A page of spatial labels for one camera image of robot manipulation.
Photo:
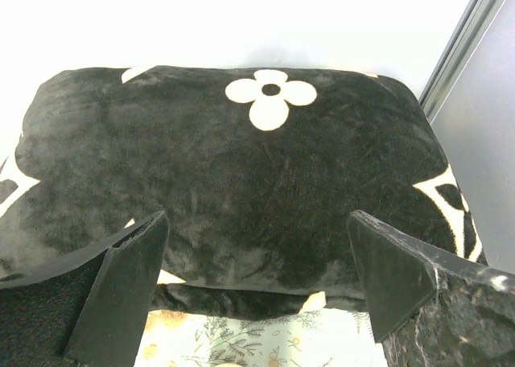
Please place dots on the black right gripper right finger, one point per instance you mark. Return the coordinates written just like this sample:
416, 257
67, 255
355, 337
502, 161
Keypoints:
429, 307

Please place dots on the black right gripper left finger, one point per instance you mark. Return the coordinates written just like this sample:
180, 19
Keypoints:
86, 308

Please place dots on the floral patterned table mat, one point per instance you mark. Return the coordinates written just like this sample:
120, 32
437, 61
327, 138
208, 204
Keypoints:
328, 337

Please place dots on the black floral plush pillow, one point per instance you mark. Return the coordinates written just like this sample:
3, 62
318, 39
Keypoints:
256, 169

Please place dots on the aluminium frame post right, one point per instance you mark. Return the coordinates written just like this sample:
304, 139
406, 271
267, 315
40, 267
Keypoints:
470, 30

